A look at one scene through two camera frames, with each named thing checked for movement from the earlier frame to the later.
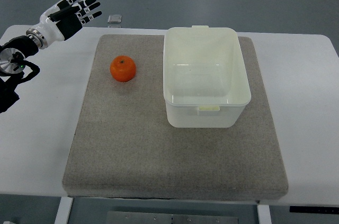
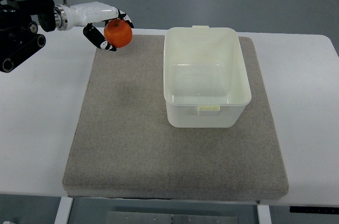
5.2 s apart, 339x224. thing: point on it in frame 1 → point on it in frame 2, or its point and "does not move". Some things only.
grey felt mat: [125, 149] does not move
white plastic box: [205, 82] does not move
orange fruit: [123, 68] → [118, 33]
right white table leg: [264, 216] does not move
